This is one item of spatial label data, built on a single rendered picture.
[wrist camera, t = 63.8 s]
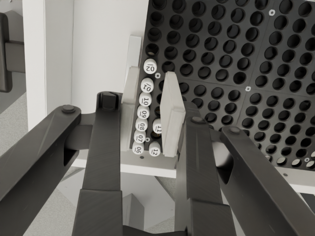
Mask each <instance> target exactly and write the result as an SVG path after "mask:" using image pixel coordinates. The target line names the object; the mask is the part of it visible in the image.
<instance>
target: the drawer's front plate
mask: <svg viewBox="0 0 315 236"><path fill-rule="evenodd" d="M22 7H23V28H24V48H25V69H26V89H27V109H28V130H29V131H30V130H31V129H32V128H33V127H35V126H36V125H37V124H38V123H39V122H40V121H42V120H43V119H44V118H45V117H46V116H47V115H49V114H50V113H51V112H52V111H53V110H54V109H55V108H57V107H59V106H62V105H67V104H69V105H71V98H72V63H73V27H74V0H22Z"/></svg>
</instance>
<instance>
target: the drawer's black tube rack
mask: <svg viewBox="0 0 315 236"><path fill-rule="evenodd" d="M168 71H169V72H175V74H176V76H177V80H178V84H179V88H180V92H181V96H182V100H183V101H187V102H193V103H194V104H195V105H197V108H198V110H199V113H200V116H201V118H203V119H205V120H206V121H207V122H208V124H209V128H210V129H213V130H216V131H219V132H221V130H222V128H223V127H224V126H235V127H238V128H239V129H241V130H242V131H244V132H245V133H246V135H247V136H248V137H249V138H250V139H251V140H252V141H253V142H254V144H255V145H256V146H257V147H258V148H259V149H260V151H261V152H262V153H263V154H264V155H265V156H267V155H269V156H270V159H269V161H270V162H271V164H272V165H273V166H274V167H282V168H290V169H297V170H308V171H315V156H314V157H311V154H312V153H313V152H314V151H315V2H313V1H308V0H170V4H169V10H168V16H167V21H166V28H165V35H164V41H163V47H162V53H161V59H160V65H159V71H158V73H156V74H146V73H140V74H146V75H153V76H155V77H156V78H157V84H156V90H155V96H154V102H153V108H152V114H151V120H150V127H149V134H148V137H147V138H146V139H145V141H146V142H147V145H146V151H149V146H150V143H151V142H153V141H157V142H158V143H159V144H160V152H161V153H163V145H162V133H159V136H158V137H154V136H153V135H152V134H151V133H152V132H153V121H154V120H155V119H157V118H161V117H160V114H158V113H156V111H155V109H156V108H160V103H161V97H162V92H163V86H164V81H165V74H166V73H167V72H168ZM282 157H284V158H285V160H284V161H283V162H282V163H277V161H278V159H279V158H282ZM296 159H300V162H299V163H298V164H296V165H292V162H293V161H294V160H296ZM311 161H314V164H313V165H312V166H310V167H307V164H308V163H309V162H311Z"/></svg>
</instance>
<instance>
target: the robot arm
mask: <svg viewBox="0 0 315 236"><path fill-rule="evenodd" d="M139 72H140V69H139V68H138V67H137V66H131V67H129V71H128V75H127V80H126V84H125V88H124V92H123V93H119V92H112V91H101V92H99V93H97V102H96V111H95V112H94V113H88V114H81V113H82V111H81V109H80V108H79V107H77V106H73V105H69V104H67V105H62V106H59V107H57V108H55V109H54V110H53V111H52V112H51V113H50V114H49V115H47V116H46V117H45V118H44V119H43V120H42V121H40V122H39V123H38V124H37V125H36V126H35V127H33V128H32V129H31V130H30V131H29V132H28V133H27V134H25V135H24V136H23V137H22V138H21V139H20V140H18V141H17V142H16V143H15V144H14V145H13V146H12V147H11V148H10V149H9V150H7V151H6V152H5V153H4V154H3V155H2V156H0V236H23V235H24V233H25V232H26V230H27V229H28V227H29V226H30V224H31V223H32V222H33V220H34V219H35V217H36V216H37V214H38V213H39V211H40V210H41V209H42V207H43V206H44V204H45V203H46V201H47V200H48V199H49V197H50V196H51V194H52V193H53V191H54V190H55V188H56V187H57V185H58V184H59V183H60V181H61V180H62V178H63V177H64V175H65V174H66V172H67V171H68V170H69V168H70V167H71V165H72V164H73V162H74V161H75V159H76V158H77V157H78V155H79V152H80V150H86V149H88V150H89V151H88V157H87V162H86V167H85V173H84V178H83V184H82V189H80V192H79V198H78V203H77V208H76V213H75V220H74V225H73V231H72V236H237V235H236V230H235V225H234V221H233V215H232V211H233V213H234V215H235V217H236V219H237V221H238V222H239V224H240V226H241V228H242V230H243V232H244V234H245V236H315V214H314V212H313V211H312V210H311V209H310V208H309V207H308V205H307V204H306V203H305V202H304V201H303V200H302V198H301V197H300V196H299V195H298V194H297V192H296V191H295V190H294V189H293V188H292V187H291V186H290V185H289V184H288V182H287V181H286V180H285V179H284V178H283V176H282V175H281V174H280V173H279V172H278V171H277V169H276V168H275V167H274V166H273V165H272V164H271V162H270V161H269V160H268V159H267V158H266V156H265V155H264V154H263V153H262V152H261V151H260V149H259V148H258V147H257V146H256V145H255V144H254V142H253V141H252V140H251V139H250V138H249V137H248V136H247V135H246V133H245V132H244V131H242V130H241V129H239V128H238V127H235V126H224V127H223V128H222V130H221V132H219V131H216V130H213V129H210V128H209V124H208V122H207V121H206V120H205V119H203V118H201V116H200V113H199V110H198V108H197V105H195V104H194V103H193V102H187V101H183V100H182V96H181V92H180V88H179V84H178V80H177V76H176V74H175V72H169V71H168V72H167V73H166V74H165V81H164V86H163V92H162V97H161V103H160V117H161V131H162V145H163V154H164V155H165V156H168V157H174V156H176V154H177V150H178V154H177V158H176V163H175V167H174V169H176V189H175V216H174V232H166V233H158V234H152V233H149V232H146V231H142V230H139V229H135V228H133V227H130V226H126V225H123V209H122V191H121V190H120V151H126V152H127V150H129V145H130V139H131V132H132V124H133V118H134V111H135V101H136V93H137V86H138V79H139ZM221 190H222V192H223V194H224V196H225V198H226V200H227V202H228V203H229V205H227V204H223V200H222V194H221ZM231 209H232V211H231Z"/></svg>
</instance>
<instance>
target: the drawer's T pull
mask: <svg viewBox="0 0 315 236"><path fill-rule="evenodd" d="M12 72H18V73H26V69H25V48H24V42H20V41H14V40H9V26H8V17H7V16H6V14H5V13H1V12H0V92H3V93H9V92H10V91H11V90H12V87H13V82H12Z"/></svg>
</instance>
